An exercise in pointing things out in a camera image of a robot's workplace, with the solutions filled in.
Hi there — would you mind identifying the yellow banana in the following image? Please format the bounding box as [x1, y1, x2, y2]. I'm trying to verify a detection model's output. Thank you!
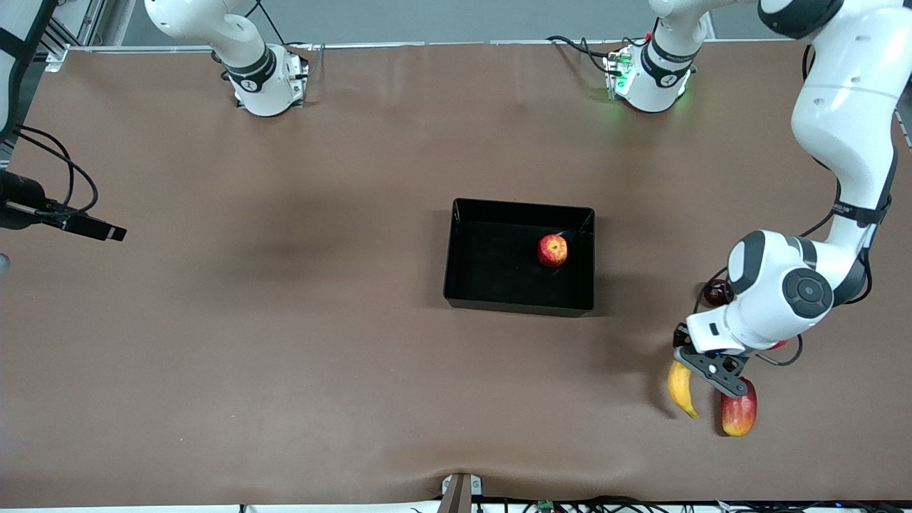
[668, 358, 701, 420]

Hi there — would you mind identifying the red yellow striped apple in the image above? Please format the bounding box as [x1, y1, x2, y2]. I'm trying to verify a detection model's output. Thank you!
[537, 234, 569, 269]

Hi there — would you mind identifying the black plastic box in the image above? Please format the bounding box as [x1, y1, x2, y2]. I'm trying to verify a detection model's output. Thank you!
[442, 197, 596, 318]

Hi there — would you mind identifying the dark purple plum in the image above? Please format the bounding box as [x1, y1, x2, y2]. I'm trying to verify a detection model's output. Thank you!
[703, 279, 735, 309]

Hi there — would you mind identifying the red yellow mango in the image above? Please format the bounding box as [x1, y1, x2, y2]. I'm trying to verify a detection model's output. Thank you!
[720, 378, 758, 437]

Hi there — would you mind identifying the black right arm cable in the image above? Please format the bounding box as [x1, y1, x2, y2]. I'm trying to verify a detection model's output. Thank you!
[13, 125, 99, 216]

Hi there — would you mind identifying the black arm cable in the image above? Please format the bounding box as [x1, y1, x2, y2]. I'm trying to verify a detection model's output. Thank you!
[13, 125, 99, 216]
[693, 43, 874, 368]

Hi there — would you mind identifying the aluminium frame structure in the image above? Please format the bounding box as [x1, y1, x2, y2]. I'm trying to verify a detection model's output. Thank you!
[43, 0, 118, 72]

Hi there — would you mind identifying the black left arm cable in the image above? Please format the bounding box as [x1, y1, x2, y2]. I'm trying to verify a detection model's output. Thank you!
[693, 43, 874, 368]

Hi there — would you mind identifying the black right base cable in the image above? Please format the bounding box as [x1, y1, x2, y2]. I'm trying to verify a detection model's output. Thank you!
[246, 0, 318, 54]

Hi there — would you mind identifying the black base cable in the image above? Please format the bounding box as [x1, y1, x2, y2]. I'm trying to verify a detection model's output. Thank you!
[546, 34, 622, 76]
[246, 0, 318, 54]

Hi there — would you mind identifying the metal bracket with post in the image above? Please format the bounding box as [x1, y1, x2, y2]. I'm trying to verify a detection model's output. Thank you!
[438, 472, 484, 513]

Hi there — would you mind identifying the black left base cable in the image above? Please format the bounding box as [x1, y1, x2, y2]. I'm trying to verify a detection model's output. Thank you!
[546, 34, 622, 76]

